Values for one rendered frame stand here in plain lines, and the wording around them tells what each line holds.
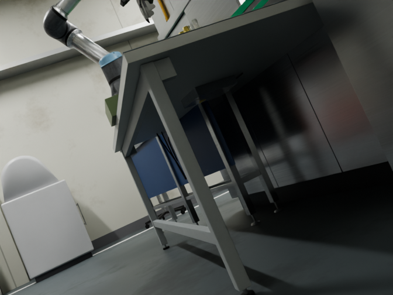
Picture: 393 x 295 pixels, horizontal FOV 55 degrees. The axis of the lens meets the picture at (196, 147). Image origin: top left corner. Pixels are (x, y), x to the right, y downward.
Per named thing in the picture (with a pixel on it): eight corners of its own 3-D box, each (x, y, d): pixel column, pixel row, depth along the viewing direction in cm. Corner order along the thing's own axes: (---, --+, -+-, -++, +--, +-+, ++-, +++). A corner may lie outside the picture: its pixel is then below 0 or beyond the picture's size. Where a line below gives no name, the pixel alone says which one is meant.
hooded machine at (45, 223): (99, 249, 456) (58, 150, 464) (98, 254, 399) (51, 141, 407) (38, 277, 436) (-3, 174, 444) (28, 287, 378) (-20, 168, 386)
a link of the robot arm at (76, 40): (122, 87, 188) (41, 31, 197) (133, 91, 202) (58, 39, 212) (135, 67, 186) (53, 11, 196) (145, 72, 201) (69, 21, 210)
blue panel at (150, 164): (260, 153, 203) (228, 81, 206) (235, 164, 195) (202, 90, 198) (165, 191, 344) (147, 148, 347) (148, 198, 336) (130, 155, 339)
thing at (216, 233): (244, 303, 101) (139, 64, 106) (162, 249, 246) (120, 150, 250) (272, 287, 104) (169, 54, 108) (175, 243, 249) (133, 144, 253)
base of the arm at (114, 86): (111, 99, 172) (102, 80, 173) (116, 107, 187) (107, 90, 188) (141, 86, 174) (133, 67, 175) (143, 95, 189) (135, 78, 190)
